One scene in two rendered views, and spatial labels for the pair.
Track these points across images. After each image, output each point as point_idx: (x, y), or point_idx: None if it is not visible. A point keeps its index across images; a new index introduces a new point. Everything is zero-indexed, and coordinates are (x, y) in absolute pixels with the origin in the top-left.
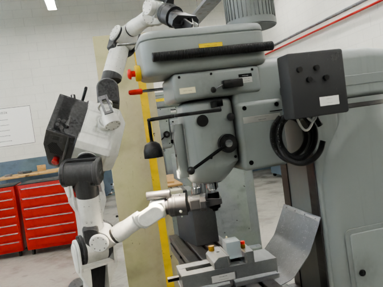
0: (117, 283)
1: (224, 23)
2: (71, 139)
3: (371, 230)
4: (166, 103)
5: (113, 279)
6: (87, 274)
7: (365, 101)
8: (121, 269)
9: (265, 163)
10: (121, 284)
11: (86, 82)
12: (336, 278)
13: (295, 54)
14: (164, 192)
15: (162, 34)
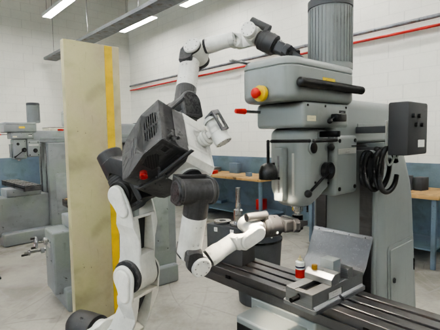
0: (25, 313)
1: None
2: (181, 152)
3: (399, 247)
4: (265, 126)
5: (16, 309)
6: (135, 304)
7: None
8: (21, 297)
9: (346, 190)
10: (32, 313)
11: None
12: (378, 286)
13: (412, 103)
14: (264, 213)
15: (303, 61)
